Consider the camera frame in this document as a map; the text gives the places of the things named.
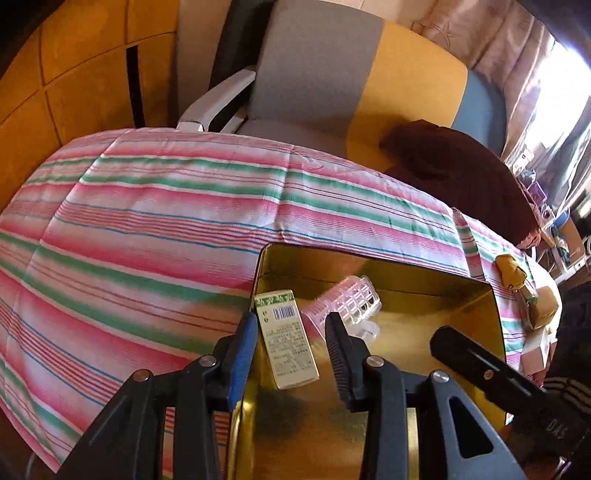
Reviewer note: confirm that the cluttered side desk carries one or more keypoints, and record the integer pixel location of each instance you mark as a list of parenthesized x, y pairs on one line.
[(559, 184)]

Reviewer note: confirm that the gold metal tin box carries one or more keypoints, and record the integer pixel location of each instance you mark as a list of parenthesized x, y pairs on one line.
[(306, 432)]

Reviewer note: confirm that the white green medicine box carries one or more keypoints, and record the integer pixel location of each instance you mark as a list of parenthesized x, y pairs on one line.
[(287, 345)]

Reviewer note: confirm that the grey yellow blue armchair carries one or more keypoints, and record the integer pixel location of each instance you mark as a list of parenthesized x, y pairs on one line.
[(336, 79)]

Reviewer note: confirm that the pink plastic hair roller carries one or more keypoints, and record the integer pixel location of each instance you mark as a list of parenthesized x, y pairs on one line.
[(355, 300)]

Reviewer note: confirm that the yellow knitted pouch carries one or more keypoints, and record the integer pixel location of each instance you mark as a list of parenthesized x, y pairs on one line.
[(513, 277)]

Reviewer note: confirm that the wooden wardrobe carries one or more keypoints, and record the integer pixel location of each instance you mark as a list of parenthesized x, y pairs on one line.
[(90, 66)]

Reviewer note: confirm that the large metal clip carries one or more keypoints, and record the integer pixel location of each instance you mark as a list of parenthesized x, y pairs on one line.
[(526, 296)]

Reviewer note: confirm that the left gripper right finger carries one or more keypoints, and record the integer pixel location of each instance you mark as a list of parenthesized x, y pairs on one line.
[(455, 439)]

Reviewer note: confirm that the dark red blanket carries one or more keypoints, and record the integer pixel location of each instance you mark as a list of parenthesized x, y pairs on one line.
[(461, 172)]

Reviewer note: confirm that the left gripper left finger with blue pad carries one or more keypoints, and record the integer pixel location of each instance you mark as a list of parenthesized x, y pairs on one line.
[(126, 439)]

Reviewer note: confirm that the yellow sponge block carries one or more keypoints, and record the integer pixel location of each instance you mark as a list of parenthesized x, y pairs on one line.
[(544, 308)]

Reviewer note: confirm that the pink starfish curtain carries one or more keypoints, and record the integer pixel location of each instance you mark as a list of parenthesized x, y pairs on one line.
[(502, 41)]

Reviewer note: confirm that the striped pink green tablecloth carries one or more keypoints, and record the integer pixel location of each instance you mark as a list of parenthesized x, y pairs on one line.
[(134, 249)]

